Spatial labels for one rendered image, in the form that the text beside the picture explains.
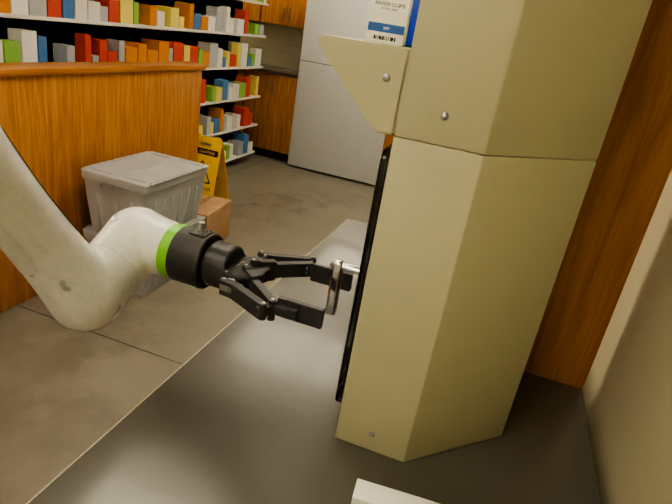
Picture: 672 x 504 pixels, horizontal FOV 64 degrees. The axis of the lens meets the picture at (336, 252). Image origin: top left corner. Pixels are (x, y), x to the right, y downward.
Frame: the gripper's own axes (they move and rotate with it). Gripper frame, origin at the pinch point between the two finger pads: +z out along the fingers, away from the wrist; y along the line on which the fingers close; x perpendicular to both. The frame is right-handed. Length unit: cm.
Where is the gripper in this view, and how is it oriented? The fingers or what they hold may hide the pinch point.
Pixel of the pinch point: (331, 297)
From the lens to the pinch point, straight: 81.9
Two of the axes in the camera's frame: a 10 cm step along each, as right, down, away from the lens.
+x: -1.5, 9.1, 3.9
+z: 9.3, 2.6, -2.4
